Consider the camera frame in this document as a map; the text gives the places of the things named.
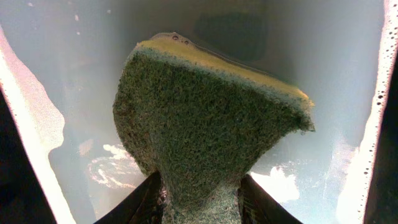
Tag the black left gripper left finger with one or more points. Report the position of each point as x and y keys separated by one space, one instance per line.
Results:
x=141 y=206

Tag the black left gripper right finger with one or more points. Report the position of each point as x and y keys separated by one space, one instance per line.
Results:
x=256 y=206

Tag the black tub of soapy water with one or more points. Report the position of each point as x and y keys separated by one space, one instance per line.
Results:
x=61 y=62

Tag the green yellow scrub sponge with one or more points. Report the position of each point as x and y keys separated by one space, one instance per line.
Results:
x=202 y=121

